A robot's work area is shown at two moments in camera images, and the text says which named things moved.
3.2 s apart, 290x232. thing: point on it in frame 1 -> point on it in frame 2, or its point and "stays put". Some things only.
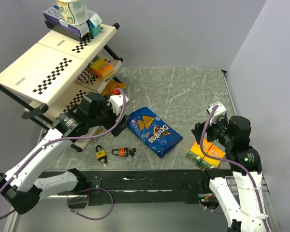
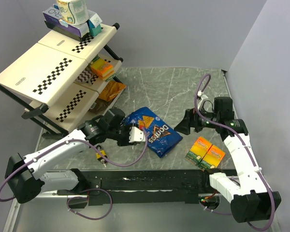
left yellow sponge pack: [195, 155] stays put
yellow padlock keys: [104, 161] stays put
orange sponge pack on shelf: [103, 69] stays put
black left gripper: [107, 105] -> [125, 142]
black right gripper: [199, 127] -> [183, 127]
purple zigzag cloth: [85, 76] stays put
